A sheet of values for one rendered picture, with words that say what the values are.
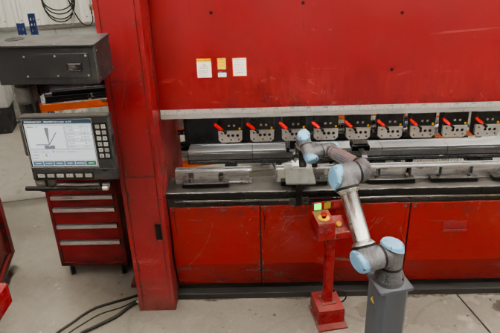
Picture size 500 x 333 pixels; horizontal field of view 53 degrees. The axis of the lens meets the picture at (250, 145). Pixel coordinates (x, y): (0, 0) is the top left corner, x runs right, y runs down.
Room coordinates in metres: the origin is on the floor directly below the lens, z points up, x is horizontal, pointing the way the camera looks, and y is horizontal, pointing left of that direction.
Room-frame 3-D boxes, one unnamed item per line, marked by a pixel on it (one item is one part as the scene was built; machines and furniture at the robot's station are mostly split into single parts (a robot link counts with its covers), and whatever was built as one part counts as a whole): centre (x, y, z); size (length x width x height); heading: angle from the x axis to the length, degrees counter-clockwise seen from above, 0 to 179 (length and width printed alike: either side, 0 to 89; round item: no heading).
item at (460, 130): (2.89, -1.28, 1.26); 0.15 x 0.09 x 0.17; 89
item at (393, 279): (2.01, -0.68, 0.82); 0.15 x 0.15 x 0.10
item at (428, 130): (2.90, -1.08, 1.26); 0.15 x 0.09 x 0.17; 89
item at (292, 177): (2.77, -0.30, 1.00); 0.26 x 0.18 x 0.01; 179
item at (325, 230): (2.61, -0.48, 0.75); 0.20 x 0.16 x 0.18; 99
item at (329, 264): (2.61, -0.48, 0.39); 0.05 x 0.05 x 0.54; 9
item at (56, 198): (3.29, 1.19, 0.50); 0.50 x 0.50 x 1.00; 89
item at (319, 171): (2.91, -0.36, 0.92); 0.39 x 0.06 x 0.10; 89
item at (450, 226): (2.74, -1.33, 0.59); 0.15 x 0.02 x 0.07; 89
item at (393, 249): (2.01, -0.67, 0.94); 0.13 x 0.12 x 0.14; 110
